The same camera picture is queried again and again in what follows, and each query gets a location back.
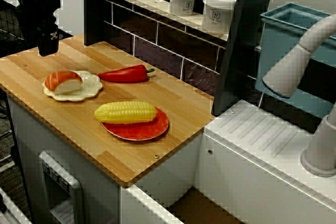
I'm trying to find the red chili pepper toy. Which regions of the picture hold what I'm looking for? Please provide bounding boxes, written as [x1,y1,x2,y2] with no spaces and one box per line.
[96,64,155,83]

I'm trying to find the black upright post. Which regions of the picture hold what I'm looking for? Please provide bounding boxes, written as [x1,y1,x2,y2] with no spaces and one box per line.
[211,0,276,116]

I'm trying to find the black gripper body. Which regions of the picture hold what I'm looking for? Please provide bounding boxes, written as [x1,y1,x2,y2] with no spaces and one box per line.
[17,0,61,29]

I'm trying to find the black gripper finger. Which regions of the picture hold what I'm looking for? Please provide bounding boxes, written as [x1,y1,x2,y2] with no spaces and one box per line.
[37,24,60,57]

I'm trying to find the black wire mesh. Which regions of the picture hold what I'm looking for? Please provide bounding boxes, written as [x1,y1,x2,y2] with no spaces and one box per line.
[0,0,73,58]

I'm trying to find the salmon sushi toy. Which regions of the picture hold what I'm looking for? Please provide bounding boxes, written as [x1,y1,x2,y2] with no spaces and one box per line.
[44,70,83,95]

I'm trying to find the yellow corn cob toy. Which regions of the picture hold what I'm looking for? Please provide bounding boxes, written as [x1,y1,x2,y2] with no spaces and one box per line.
[93,101,158,125]

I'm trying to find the red round plate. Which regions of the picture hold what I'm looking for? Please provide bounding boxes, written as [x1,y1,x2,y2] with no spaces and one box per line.
[101,106,170,141]

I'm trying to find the grey toy faucet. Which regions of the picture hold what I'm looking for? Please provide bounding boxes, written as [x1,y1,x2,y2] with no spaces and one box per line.
[262,13,336,178]

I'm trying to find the white toy kitchen cabinet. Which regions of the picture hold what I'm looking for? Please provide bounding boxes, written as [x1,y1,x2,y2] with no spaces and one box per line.
[6,95,336,224]

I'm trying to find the metal frame rail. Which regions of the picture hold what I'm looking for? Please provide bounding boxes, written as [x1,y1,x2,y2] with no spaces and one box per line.
[0,186,32,224]

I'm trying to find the blue plastic bin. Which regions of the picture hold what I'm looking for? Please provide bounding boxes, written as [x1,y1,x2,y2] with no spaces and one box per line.
[255,3,336,120]

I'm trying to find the cream scalloped plate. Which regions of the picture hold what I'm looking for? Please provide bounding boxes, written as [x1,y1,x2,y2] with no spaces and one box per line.
[43,70,103,102]

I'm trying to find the tiled backsplash shelf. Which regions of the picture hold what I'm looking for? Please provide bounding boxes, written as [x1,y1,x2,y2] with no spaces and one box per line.
[83,0,229,96]

